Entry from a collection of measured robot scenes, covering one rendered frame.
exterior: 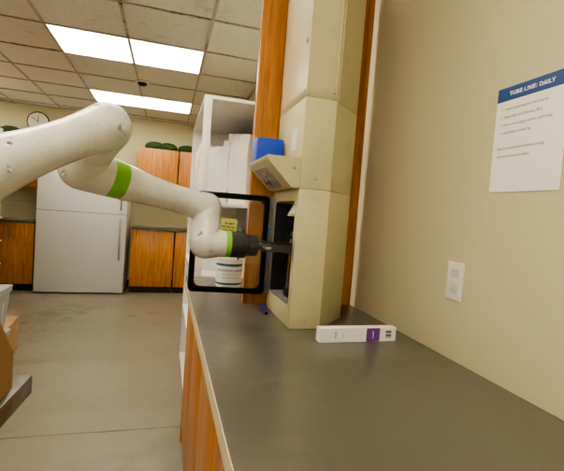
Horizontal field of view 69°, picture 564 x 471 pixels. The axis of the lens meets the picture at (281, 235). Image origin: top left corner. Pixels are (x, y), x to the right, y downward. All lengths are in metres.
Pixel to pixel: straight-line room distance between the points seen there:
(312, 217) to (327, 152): 0.22
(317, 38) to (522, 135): 0.69
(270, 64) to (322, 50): 0.38
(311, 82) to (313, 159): 0.25
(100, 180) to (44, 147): 0.32
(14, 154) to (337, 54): 1.01
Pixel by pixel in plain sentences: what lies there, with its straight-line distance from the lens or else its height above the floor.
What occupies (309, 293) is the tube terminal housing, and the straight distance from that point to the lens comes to 1.39.
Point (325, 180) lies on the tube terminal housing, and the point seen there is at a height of 1.44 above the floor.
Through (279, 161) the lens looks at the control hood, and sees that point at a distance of 1.34.
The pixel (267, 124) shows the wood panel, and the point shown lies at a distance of 1.73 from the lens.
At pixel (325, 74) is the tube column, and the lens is 1.45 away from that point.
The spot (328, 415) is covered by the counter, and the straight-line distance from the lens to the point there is 0.87.
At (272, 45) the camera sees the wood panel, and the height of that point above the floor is 2.00.
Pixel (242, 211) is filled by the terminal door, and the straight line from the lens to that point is 1.63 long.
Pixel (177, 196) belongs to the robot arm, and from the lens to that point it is 1.36.
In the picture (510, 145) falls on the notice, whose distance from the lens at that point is 1.23.
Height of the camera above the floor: 1.32
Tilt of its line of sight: 3 degrees down
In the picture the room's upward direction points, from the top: 4 degrees clockwise
